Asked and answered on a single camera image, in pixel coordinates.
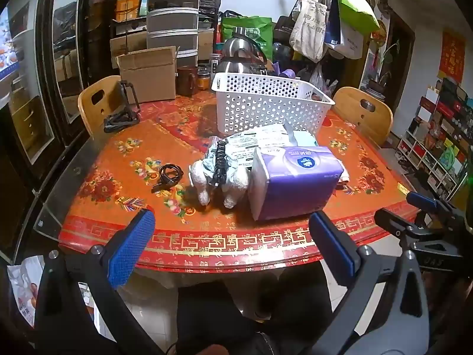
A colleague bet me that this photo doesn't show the purple tissue pack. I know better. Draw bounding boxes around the purple tissue pack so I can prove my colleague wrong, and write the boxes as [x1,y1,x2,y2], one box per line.
[248,146,345,222]

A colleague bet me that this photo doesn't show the open cardboard box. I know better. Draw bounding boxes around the open cardboard box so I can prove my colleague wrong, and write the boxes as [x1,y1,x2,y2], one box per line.
[116,46,178,104]

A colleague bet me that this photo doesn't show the white plastic bag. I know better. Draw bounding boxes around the white plastic bag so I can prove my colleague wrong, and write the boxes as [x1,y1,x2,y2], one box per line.
[7,255,47,328]

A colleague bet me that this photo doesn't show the dark glass door cabinet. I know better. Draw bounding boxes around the dark glass door cabinet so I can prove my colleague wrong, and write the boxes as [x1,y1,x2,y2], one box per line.
[37,0,111,149]

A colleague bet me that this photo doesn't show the white and grey plush toy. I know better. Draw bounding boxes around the white and grey plush toy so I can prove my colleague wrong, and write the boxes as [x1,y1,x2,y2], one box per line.
[190,142,254,208]

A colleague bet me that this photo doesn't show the black bag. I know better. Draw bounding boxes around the black bag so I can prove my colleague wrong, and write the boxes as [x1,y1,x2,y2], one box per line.
[275,15,296,38]

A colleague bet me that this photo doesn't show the green shopping bag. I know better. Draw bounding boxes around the green shopping bag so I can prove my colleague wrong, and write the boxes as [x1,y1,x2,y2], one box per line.
[221,15,274,62]

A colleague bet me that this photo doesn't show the yellow box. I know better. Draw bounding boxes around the yellow box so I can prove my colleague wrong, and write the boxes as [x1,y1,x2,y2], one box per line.
[116,0,143,21]

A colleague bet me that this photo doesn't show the black coiled cable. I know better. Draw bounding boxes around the black coiled cable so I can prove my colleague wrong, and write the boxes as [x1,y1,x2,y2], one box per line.
[213,141,228,187]

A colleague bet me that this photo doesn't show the grey stacked drawer tower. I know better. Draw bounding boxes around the grey stacked drawer tower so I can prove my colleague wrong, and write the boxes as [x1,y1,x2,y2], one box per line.
[147,0,202,60]

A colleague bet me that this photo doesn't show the black looped cable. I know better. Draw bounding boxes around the black looped cable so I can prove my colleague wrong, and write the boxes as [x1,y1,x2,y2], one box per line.
[151,164,184,194]

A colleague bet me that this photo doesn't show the lime green fabric bag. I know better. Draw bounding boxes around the lime green fabric bag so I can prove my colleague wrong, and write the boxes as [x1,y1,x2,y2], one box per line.
[331,0,380,38]

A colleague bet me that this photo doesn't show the red wall poster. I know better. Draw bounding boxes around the red wall poster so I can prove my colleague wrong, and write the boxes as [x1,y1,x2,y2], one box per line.
[438,31,466,84]

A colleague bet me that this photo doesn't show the black folding phone stand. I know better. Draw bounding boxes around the black folding phone stand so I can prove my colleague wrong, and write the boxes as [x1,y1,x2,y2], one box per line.
[103,80,142,134]

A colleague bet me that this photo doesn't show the white printed soft package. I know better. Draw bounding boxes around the white printed soft package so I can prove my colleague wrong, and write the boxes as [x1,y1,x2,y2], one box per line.
[222,125,296,167]

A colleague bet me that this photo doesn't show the wooden chair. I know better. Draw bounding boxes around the wooden chair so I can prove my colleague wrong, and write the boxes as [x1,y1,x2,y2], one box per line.
[333,87,393,145]
[77,76,130,137]

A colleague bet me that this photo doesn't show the brown cardboard box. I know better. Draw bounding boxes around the brown cardboard box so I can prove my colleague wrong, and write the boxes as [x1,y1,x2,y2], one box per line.
[197,29,215,60]

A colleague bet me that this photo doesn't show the bright screen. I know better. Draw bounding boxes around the bright screen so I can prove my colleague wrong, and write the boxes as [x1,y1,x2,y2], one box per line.
[0,7,21,82]

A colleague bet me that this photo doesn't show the light blue packet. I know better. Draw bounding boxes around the light blue packet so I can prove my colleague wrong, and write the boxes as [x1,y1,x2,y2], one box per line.
[292,130,319,148]

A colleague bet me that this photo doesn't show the beige canvas tote bag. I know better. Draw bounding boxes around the beige canvas tote bag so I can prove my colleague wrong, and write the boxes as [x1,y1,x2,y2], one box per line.
[289,0,328,63]

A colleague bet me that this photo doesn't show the potted plant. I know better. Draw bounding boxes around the potted plant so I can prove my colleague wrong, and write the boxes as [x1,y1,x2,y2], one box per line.
[370,41,400,97]

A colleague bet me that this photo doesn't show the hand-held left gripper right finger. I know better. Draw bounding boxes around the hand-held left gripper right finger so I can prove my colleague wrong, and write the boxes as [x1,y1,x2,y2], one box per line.
[308,211,431,355]

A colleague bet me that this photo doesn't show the person's black pants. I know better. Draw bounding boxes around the person's black pants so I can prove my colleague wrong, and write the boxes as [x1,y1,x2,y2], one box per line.
[175,262,333,355]

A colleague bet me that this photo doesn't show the closed cardboard box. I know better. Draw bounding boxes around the closed cardboard box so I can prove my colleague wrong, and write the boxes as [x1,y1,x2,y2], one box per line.
[110,31,148,69]

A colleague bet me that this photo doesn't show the white and navy shopping bag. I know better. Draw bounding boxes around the white and navy shopping bag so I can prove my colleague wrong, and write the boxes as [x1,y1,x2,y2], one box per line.
[325,0,365,60]

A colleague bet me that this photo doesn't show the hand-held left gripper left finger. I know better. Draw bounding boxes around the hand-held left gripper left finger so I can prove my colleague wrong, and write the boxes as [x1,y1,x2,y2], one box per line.
[35,209,163,355]

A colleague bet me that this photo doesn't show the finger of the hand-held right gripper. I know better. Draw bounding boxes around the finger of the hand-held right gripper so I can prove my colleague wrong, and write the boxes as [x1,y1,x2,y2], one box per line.
[406,191,466,226]
[374,209,429,245]

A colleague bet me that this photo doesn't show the stainless steel kettle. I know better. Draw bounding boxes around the stainless steel kettle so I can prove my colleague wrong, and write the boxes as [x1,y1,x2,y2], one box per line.
[215,36,268,78]

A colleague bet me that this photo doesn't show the brown mug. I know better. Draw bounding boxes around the brown mug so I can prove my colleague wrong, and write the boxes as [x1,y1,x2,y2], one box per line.
[176,65,199,96]

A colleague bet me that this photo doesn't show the shelf of assorted boxes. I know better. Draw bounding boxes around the shelf of assorted boxes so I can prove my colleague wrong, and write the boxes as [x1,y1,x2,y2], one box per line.
[395,78,473,208]

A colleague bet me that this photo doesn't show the white perforated plastic basket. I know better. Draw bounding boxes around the white perforated plastic basket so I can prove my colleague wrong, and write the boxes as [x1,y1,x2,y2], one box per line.
[211,72,336,137]

